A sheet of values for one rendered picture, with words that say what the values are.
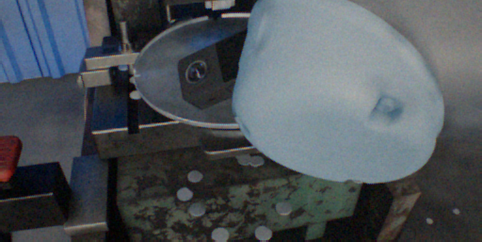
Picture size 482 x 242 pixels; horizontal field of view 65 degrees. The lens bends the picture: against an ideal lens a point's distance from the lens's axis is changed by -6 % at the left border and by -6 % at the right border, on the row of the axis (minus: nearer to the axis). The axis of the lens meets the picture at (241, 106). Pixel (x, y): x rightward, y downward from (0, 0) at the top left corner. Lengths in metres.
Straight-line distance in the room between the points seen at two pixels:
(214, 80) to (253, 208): 0.36
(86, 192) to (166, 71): 0.22
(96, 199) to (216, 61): 0.35
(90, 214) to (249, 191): 0.23
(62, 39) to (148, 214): 1.48
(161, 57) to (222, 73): 0.30
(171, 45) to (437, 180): 1.20
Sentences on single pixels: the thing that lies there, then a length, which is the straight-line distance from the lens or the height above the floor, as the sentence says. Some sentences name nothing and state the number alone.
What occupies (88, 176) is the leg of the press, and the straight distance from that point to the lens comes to 0.66.
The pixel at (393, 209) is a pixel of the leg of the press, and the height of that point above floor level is 0.59.
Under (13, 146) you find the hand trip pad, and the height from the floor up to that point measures 0.76.
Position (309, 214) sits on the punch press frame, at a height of 0.53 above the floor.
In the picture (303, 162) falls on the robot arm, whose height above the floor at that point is 0.99.
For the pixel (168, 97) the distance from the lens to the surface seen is 0.54.
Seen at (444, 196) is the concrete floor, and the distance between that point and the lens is 1.57.
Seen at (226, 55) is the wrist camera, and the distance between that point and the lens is 0.34.
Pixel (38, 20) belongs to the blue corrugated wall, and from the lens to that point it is 1.96.
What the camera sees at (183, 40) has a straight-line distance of 0.66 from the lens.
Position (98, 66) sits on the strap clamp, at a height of 0.74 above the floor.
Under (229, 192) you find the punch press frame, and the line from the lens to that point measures 0.61.
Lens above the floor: 1.11
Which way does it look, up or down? 39 degrees down
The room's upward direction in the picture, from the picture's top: straight up
